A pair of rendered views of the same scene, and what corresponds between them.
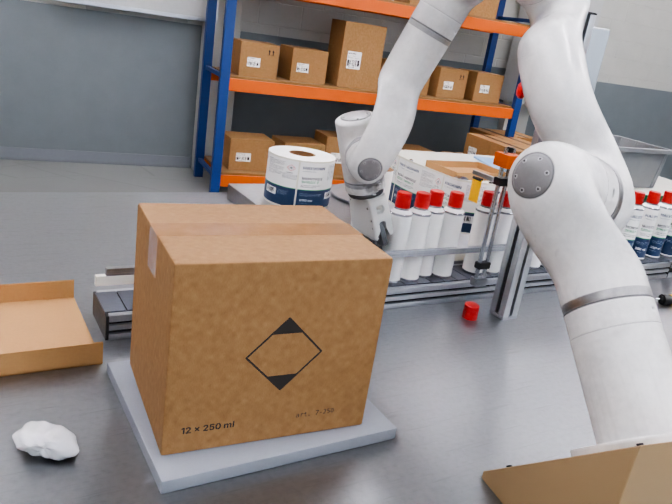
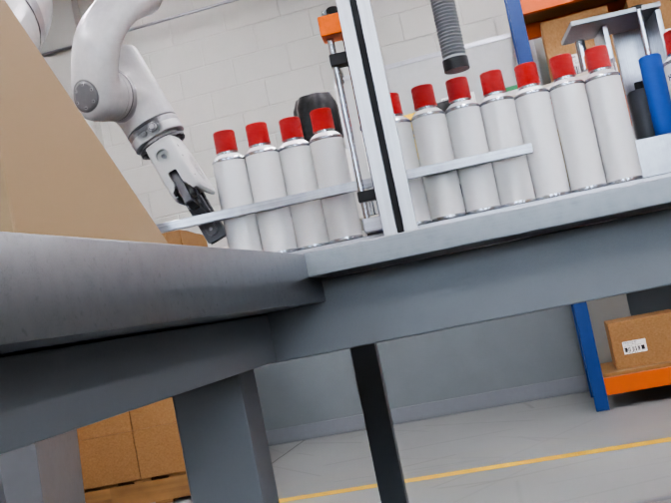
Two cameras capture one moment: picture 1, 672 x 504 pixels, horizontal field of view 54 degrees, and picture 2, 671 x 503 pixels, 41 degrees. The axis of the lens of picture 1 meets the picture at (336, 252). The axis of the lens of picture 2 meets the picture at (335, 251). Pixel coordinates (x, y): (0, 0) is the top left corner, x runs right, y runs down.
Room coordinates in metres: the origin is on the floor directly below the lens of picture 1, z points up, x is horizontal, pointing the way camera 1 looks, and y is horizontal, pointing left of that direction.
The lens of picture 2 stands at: (0.42, -1.09, 0.78)
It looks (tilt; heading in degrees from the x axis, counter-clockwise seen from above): 4 degrees up; 39
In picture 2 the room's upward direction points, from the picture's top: 11 degrees counter-clockwise
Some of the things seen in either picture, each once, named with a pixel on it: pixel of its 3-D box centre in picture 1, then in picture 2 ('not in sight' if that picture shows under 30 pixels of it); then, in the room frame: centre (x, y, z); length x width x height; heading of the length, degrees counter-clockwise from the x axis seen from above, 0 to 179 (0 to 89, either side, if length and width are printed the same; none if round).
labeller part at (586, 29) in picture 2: not in sight; (608, 23); (1.82, -0.59, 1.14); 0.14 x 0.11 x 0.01; 123
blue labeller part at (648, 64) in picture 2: not in sight; (661, 109); (1.80, -0.65, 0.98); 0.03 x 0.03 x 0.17
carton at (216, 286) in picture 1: (251, 315); not in sight; (0.88, 0.11, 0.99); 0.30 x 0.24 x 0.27; 119
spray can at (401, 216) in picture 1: (396, 236); (236, 197); (1.40, -0.13, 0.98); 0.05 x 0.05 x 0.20
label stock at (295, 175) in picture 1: (299, 177); not in sight; (1.94, 0.14, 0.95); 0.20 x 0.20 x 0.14
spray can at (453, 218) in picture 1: (448, 234); (333, 176); (1.48, -0.25, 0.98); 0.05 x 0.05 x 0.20
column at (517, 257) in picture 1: (538, 175); (356, 18); (1.41, -0.40, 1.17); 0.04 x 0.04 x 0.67; 33
